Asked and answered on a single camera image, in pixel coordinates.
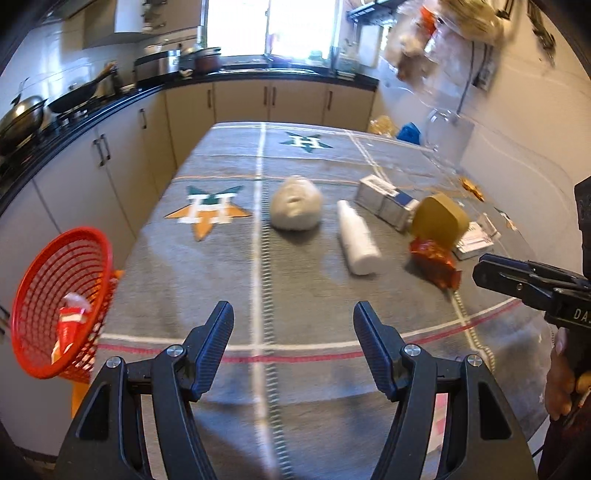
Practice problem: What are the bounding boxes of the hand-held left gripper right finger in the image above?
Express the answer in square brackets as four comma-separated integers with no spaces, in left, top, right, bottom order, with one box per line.
[352,301,540,480]

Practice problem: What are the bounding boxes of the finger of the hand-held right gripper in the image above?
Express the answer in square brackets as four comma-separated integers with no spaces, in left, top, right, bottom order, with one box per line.
[472,263,556,308]
[479,255,591,289]

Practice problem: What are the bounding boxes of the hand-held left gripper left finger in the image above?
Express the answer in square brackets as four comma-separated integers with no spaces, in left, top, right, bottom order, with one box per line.
[54,301,235,480]

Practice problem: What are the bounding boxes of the red foil snack wrapper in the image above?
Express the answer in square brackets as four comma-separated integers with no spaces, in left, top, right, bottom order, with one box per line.
[410,237,462,291]

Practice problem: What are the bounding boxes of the red torn carton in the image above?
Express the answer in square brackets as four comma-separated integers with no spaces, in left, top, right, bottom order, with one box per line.
[51,293,94,365]

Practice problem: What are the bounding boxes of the red plastic basket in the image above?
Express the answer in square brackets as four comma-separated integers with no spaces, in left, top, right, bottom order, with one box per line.
[10,226,118,380]

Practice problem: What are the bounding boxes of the person's right forearm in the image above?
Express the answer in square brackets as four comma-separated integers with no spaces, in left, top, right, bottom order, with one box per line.
[537,406,591,480]

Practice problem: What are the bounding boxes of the person's right hand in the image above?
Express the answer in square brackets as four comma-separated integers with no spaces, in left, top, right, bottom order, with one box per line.
[545,328,591,422]

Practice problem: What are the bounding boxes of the white flat box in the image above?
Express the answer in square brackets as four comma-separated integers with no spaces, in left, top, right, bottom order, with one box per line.
[455,220,502,260]

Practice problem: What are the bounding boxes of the orange candy wrapper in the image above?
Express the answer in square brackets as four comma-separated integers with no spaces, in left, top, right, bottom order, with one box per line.
[461,176,486,202]
[493,207,519,230]

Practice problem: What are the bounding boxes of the tan rounded container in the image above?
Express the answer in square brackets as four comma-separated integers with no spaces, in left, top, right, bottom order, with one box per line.
[411,193,469,250]

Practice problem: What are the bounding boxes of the white plastic bottle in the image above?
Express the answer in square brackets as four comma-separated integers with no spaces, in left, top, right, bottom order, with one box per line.
[336,199,383,276]

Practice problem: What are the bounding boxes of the grey star-print tablecloth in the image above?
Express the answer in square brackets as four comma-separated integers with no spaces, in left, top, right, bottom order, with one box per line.
[99,121,561,480]

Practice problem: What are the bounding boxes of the white and blue box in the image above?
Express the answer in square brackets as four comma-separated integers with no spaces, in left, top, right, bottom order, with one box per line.
[355,174,421,232]

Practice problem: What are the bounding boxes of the clear plastic pitcher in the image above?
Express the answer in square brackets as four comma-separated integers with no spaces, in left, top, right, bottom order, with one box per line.
[422,108,476,167]

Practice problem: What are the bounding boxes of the grey cloth bundle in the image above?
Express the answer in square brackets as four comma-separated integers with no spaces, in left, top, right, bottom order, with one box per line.
[270,174,323,230]

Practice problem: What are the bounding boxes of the blue plastic bag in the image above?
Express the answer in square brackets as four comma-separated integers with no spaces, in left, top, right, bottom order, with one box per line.
[396,122,424,145]

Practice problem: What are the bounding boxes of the yellow plastic bag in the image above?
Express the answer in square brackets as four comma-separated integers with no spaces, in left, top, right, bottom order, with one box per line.
[369,115,397,137]

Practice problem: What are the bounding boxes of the cream kitchen cabinets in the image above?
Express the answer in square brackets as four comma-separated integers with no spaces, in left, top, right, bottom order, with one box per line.
[0,83,378,324]

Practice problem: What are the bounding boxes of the hanging plastic bags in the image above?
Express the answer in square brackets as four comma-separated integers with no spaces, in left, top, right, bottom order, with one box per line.
[381,0,507,85]

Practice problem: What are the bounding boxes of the black kitchen counter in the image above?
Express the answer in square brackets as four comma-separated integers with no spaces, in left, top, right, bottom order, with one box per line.
[0,69,380,219]

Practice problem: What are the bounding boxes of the black wok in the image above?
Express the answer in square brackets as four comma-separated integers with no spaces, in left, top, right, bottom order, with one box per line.
[46,65,119,114]

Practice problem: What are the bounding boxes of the stacked cooking pots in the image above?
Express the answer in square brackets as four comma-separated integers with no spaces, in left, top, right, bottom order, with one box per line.
[179,45,223,75]

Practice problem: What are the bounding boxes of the silver electric cooker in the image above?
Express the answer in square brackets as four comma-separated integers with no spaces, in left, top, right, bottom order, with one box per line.
[134,48,182,80]

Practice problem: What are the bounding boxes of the silver lidded wok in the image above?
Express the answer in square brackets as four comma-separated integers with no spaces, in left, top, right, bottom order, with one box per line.
[0,91,50,154]

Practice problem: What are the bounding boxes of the kitchen window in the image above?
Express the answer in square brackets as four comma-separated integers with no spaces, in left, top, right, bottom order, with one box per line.
[208,0,343,59]

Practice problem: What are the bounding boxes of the white range hood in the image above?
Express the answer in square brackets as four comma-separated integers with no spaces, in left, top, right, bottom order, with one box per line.
[83,0,145,48]

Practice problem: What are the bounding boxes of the black power cable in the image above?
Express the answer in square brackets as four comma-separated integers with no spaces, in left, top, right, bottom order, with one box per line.
[456,41,477,117]

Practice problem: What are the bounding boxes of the wall power outlet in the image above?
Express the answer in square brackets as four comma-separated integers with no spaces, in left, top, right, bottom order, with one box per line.
[475,65,498,92]

